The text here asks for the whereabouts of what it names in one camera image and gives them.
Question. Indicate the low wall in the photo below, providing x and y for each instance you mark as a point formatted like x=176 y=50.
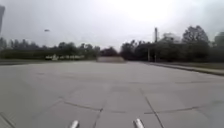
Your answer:
x=110 y=59

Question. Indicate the grey concrete pavement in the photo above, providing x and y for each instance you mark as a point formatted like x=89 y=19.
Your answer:
x=110 y=83

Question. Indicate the grass strip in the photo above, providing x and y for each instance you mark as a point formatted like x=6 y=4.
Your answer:
x=16 y=61

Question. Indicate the kerb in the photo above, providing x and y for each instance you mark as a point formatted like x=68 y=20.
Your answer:
x=186 y=68

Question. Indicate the robot's own part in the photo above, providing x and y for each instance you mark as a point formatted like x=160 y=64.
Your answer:
x=139 y=123
x=74 y=124

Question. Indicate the tall chimney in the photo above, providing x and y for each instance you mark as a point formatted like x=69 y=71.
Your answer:
x=155 y=35

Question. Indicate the row of trees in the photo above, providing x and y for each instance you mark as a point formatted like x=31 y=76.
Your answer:
x=50 y=50
x=186 y=46

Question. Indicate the street lamp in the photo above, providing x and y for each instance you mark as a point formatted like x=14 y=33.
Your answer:
x=46 y=30

